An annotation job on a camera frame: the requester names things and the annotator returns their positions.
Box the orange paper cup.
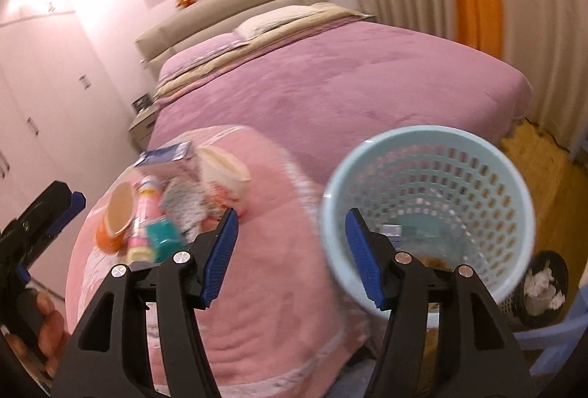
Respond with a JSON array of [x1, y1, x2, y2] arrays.
[[94, 181, 139, 254]]

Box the small teal box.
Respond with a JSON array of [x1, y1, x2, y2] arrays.
[[147, 219, 189, 263]]

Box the patterned white packet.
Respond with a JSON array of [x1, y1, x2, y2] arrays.
[[158, 178, 216, 243]]

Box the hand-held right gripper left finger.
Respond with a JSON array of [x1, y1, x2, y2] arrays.
[[50, 207, 240, 398]]

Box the pink plastic bottle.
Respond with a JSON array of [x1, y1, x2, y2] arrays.
[[126, 175, 161, 263]]

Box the black waste bin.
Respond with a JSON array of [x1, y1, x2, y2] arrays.
[[498, 250, 570, 327]]

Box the pink quilted blanket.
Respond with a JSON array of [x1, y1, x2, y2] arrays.
[[64, 125, 368, 398]]

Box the light blue plastic basket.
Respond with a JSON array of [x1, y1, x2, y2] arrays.
[[319, 125, 537, 316]]

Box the beige padded bed headboard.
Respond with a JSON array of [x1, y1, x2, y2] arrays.
[[135, 0, 329, 68]]

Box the light blue chair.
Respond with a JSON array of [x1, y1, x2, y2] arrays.
[[512, 311, 580, 376]]

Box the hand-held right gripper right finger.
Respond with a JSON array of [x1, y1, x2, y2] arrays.
[[344, 207, 536, 398]]

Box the white dotted pillow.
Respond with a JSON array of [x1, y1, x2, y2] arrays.
[[234, 4, 331, 41]]

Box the purple pillow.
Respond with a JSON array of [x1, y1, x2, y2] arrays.
[[158, 33, 246, 79]]

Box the white wardrobe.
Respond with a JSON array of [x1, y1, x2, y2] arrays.
[[0, 0, 148, 302]]

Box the blue white carton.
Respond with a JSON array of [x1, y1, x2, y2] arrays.
[[135, 141, 194, 169]]

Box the white instant noodle cup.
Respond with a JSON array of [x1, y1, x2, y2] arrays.
[[197, 145, 252, 219]]

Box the person's left hand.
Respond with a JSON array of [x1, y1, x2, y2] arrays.
[[4, 290, 72, 377]]

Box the bed with purple cover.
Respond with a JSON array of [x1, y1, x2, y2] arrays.
[[147, 19, 534, 215]]

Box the crumpled white tissues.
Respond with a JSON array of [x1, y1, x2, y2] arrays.
[[524, 260, 566, 316]]

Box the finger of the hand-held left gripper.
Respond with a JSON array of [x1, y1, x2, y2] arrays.
[[0, 180, 86, 263]]

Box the beige folded quilt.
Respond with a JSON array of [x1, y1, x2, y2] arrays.
[[154, 3, 375, 100]]

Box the grey nightstand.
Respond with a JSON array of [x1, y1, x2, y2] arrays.
[[128, 108, 159, 151]]

